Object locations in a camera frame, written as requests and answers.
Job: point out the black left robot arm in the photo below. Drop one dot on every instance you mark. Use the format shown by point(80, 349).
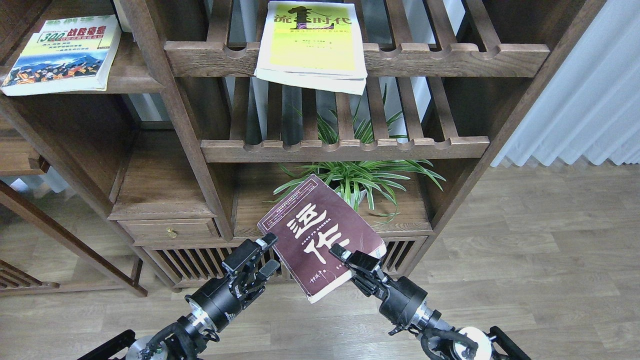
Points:
point(177, 341)

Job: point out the white pleated curtain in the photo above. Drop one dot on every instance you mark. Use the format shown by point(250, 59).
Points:
point(590, 110)

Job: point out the yellow green cover book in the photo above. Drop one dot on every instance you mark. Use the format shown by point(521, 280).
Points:
point(315, 45)

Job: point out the small wooden drawer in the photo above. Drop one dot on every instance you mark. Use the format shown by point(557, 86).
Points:
point(173, 231)

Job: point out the green spider plant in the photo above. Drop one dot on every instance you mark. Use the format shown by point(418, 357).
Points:
point(377, 177)

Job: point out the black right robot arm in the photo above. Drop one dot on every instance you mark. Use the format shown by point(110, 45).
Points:
point(441, 341)

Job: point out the colourful 300 paperback book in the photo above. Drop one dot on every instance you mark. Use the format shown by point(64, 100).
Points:
point(70, 54)

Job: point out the white plant pot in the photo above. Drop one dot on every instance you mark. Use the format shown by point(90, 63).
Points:
point(354, 198)

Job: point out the maroon cover thick book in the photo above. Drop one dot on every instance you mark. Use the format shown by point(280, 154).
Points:
point(307, 222)

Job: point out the left slatted cabinet door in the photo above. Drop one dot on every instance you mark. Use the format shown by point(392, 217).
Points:
point(190, 265)

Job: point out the wooden furniture frame left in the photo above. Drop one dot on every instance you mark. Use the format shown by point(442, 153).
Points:
point(18, 157)

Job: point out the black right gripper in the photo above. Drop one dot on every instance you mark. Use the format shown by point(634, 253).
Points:
point(402, 301)

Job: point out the dark wooden bookshelf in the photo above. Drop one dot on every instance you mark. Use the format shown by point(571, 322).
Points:
point(174, 135)

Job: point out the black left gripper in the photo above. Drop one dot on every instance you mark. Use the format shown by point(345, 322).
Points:
point(220, 300)

